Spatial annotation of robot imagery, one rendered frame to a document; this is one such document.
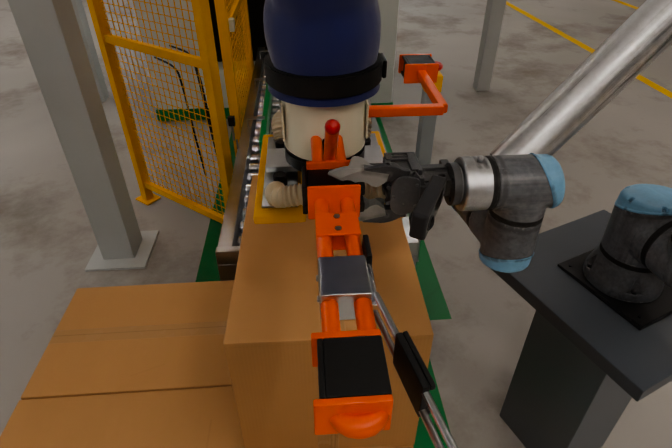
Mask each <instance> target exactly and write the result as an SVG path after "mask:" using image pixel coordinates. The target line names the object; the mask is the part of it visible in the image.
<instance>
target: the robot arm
mask: <svg viewBox="0 0 672 448"><path fill-rule="evenodd" d="M671 44H672V0H646V1H645V2H644V3H643V4H642V5H641V6H640V7H639V8H638V9H637V10H636V11H635V12H634V13H633V14H632V15H631V16H630V17H629V18H628V19H627V20H626V21H625V22H624V23H623V24H622V25H621V26H620V27H619V28H618V29H617V30H616V31H615V32H614V33H613V34H612V35H611V36H610V37H609V38H607V39H606V40H605V41H604V42H603V43H602V44H601V45H600V46H599V47H598V48H597V49H596V50H595V51H594V52H593V53H592V54H591V55H590V56H589V57H588V58H587V59H586V60H585V61H584V62H583V63H582V64H581V65H580V66H579V67H578V68H577V69H576V70H575V71H574V72H573V73H572V74H571V75H570V76H569V77H568V78H567V79H566V80H565V81H564V82H563V83H562V84H560V85H559V86H558V87H557V88H556V89H555V90H554V91H553V92H552V93H551V94H550V95H549V96H548V97H547V98H546V99H545V100H544V101H543V102H542V103H541V104H540V105H539V106H538V107H537V108H536V109H535V110H534V111H533V112H532V113H531V114H530V115H529V116H528V117H527V118H526V119H525V120H524V121H523V122H522V123H521V124H520V125H519V126H518V127H517V128H516V129H515V130H513V131H512V132H511V133H510V134H509V135H508V136H507V137H506V138H505V139H504V140H503V141H502V142H501V143H500V144H499V145H498V146H497V147H496V148H495V149H494V150H493V151H492V152H491V153H490V154H489V155H488V156H482V155H479V156H462V157H457V158H456V159H455V161H454V162H450V163H449V161H448V159H440V160H439V164H421V165H420V163H419V161H418V159H417V157H416V154H415V152H391V153H384V157H383V163H381V164H378V165H374V166H373V165H371V164H369V163H368V162H367V161H366V160H365V159H364V158H362V157H359V156H353V157H352V158H351V160H350V163H349V166H343V167H339V168H336V169H333V170H331V171H329V172H328V176H330V177H333V178H335V179H337V180H339V181H345V180H350V181H353V182H355V183H357V182H365V183H368V184H369V185H370V186H373V187H379V186H381V185H382V191H383V195H385V197H386V198H385V200H384V199H383V198H374V199H367V198H365V197H364V196H363V198H364V203H365V205H364V212H360V216H359V217H358V219H359V221H362V222H369V223H385V222H390V221H393V220H396V219H398V218H401V217H406V214H408V213H411V214H410V217H409V224H410V230H409V236H410V237H412V238H415V239H418V240H425V238H426V236H427V233H428V231H429V230H430V229H431V228H432V227H433V225H434V218H435V216H436V214H437V211H438V209H439V207H440V205H441V203H442V200H443V196H444V199H445V202H446V203H447V205H449V206H452V208H453V209H454V210H455V211H456V212H457V213H458V214H459V215H460V216H461V218H462V219H463V220H464V222H465V223H466V224H467V225H468V227H469V228H470V230H471V232H472V233H473V234H474V235H475V237H476V238H477V239H478V240H479V242H480V244H481V247H480V248H479V257H480V260H481V261H482V263H483V264H484V265H486V266H487V267H489V268H491V269H493V270H495V271H499V272H504V273H514V272H515V273H516V272H520V271H522V270H524V269H526V268H527V267H528V265H529V264H530V261H531V258H532V257H533V256H534V249H535V245H536V242H537V238H538V235H539V231H540V228H541V224H542V221H543V217H544V214H545V210H546V208H547V207H548V208H555V207H557V206H558V205H560V203H561V202H562V201H563V198H564V195H565V178H564V173H563V170H562V168H561V166H560V164H559V162H558V161H557V160H556V159H555V158H554V157H553V156H552V155H553V154H554V153H555V152H556V151H557V150H558V149H560V148H561V147H562V146H563V145H564V144H565V143H566V142H567V141H568V140H569V139H570V138H571V137H572V136H573V135H575V134H576V133H577V132H578V131H579V130H580V129H581V128H582V127H583V126H584V125H585V124H586V123H587V122H589V121H590V120H591V119H592V118H593V117H594V116H595V115H596V114H597V113H598V112H599V111H600V110H601V109H603V108H604V107H605V106H606V105H607V104H608V103H609V102H610V101H611V100H612V99H613V98H614V97H615V96H616V95H618V94H619V93H620V92H621V91H622V90H623V89H624V88H625V87H626V86H627V85H628V84H629V83H630V82H632V81H633V80H634V79H635V78H636V77H637V76H638V75H639V74H640V73H641V72H642V71H643V70H644V69H645V68H647V67H648V66H649V65H650V64H651V63H652V62H653V61H654V60H655V59H656V58H657V57H658V56H659V55H661V54H662V53H663V52H664V51H665V50H666V49H667V48H668V47H669V46H670V45H671ZM384 201H385V204H384ZM583 272H584V275H585V277H586V279H587V280H588V281H589V282H590V283H591V284H592V285H593V286H594V287H595V288H596V289H598V290H599V291H601V292H602V293H604V294H606V295H608V296H610V297H612V298H615V299H618V300H621V301H625V302H630V303H648V302H652V301H654V300H656V299H657V298H658V297H659V296H660V295H661V293H662V291H663V288H664V283H665V284H667V285H668V286H669V287H670V288H671V289H672V188H669V187H665V186H661V185H655V184H634V185H630V186H627V187H625V188H624V189H623V190H622V191H621V192H620V194H619V196H618V198H617V200H616V201H615V205H614V208H613V210H612V213H611V216H610V218H609V221H608V224H607V226H606V229H605V232H604V234H603V237H602V240H601V243H600V245H599V246H598V247H597V248H595V249H594V250H593V251H592V252H591V253H590V254H589V255H588V256H587V258H586V259H585V262H584V265H583Z"/></svg>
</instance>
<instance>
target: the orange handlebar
mask: <svg viewBox="0 0 672 448"><path fill-rule="evenodd" d="M417 78H418V80H419V81H420V83H421V85H422V87H423V88H424V90H425V92H426V93H427V95H428V97H429V98H430V100H431V102H432V103H433V104H401V105H369V117H399V116H431V115H443V113H446V112H447V109H448V104H447V102H446V101H445V99H444V98H443V96H442V95H441V93H440V92H439V90H438V89H437V87H436V86H435V84H434V83H433V81H432V79H431V78H430V76H429V75H428V73H427V72H426V70H418V71H417ZM311 157H312V161H323V147H322V139H321V138H320V137H319V136H312V137H311ZM336 160H346V155H345V149H344V144H343V138H342V136H341V135H339V139H338V148H337V156H336ZM340 207H341V212H340V213H329V207H328V201H327V200H326V199H323V198H320V199H317V200H316V201H315V204H314V208H315V225H316V228H315V231H316V248H317V259H318V258H319V257H331V256H333V250H346V252H347V256H351V255H363V250H362V244H361V239H360V235H361V230H360V224H359V219H358V213H357V212H356V211H355V205H354V201H353V199H352V198H349V197H345V198H343V199H342V200H341V201H340ZM320 310H321V327H322V332H337V331H341V326H340V316H339V306H338V302H336V301H335V300H332V299H328V300H325V301H323V302H322V303H321V304H320ZM354 310H355V318H356V325H357V330H371V329H377V328H376V323H375V317H374V312H373V306H372V301H371V300H370V299H369V298H359V299H357V300H356V301H355V302H354ZM389 418H390V415H389V414H388V413H387V412H383V411H373V412H369V413H362V414H349V413H342V414H337V415H334V416H332V417H331V418H330V420H329V422H330V424H331V425H332V426H333V427H334V429H335V430H336V431H337V432H338V433H340V434H342V435H343V436H345V437H347V438H352V439H366V438H370V437H373V436H375V435H377V434H378V433H379V432H380V431H382V430H383V429H384V428H385V426H386V424H387V422H388V420H389Z"/></svg>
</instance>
